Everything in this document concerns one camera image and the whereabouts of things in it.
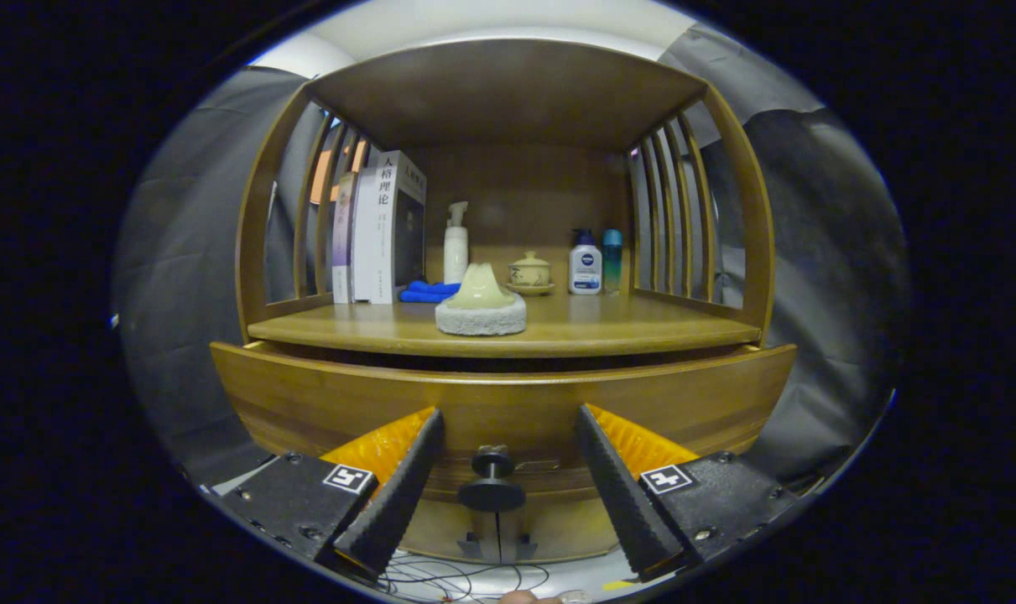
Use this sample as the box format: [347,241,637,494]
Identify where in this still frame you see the white book with dark cover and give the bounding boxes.
[352,151,428,305]

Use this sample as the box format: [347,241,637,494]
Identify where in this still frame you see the white pump bottle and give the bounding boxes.
[443,201,470,284]

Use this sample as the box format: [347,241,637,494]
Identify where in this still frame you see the pale green item clear pack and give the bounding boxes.
[435,263,528,337]

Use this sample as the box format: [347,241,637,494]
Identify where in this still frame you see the teal bottle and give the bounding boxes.
[602,229,624,293]

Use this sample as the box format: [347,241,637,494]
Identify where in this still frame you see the cream lidded tea cup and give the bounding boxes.
[508,251,553,286]

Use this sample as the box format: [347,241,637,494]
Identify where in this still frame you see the wooden drawer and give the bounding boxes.
[210,340,798,504]

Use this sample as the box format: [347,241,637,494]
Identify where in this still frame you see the purple spine book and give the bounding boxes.
[331,172,359,304]

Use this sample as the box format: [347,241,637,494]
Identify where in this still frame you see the white lotion bottle blue cap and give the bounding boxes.
[568,228,603,295]

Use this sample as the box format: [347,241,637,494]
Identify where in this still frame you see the wooden cabinet door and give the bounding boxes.
[501,499,622,563]
[399,503,500,561]

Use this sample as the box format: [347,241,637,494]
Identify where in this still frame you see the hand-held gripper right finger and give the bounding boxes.
[575,404,802,582]

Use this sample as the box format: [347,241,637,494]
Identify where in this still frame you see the wooden countertop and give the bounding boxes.
[247,289,763,359]

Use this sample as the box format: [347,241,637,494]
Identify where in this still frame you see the wooden cabinet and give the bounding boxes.
[235,38,777,565]

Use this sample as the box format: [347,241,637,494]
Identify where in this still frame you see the black drawer knob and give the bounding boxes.
[459,445,527,513]

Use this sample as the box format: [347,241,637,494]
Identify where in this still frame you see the blue cloth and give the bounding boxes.
[399,281,462,304]

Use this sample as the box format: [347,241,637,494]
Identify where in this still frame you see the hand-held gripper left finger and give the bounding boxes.
[208,407,445,584]

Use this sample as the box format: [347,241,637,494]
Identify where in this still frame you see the black cables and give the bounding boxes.
[373,549,552,603]

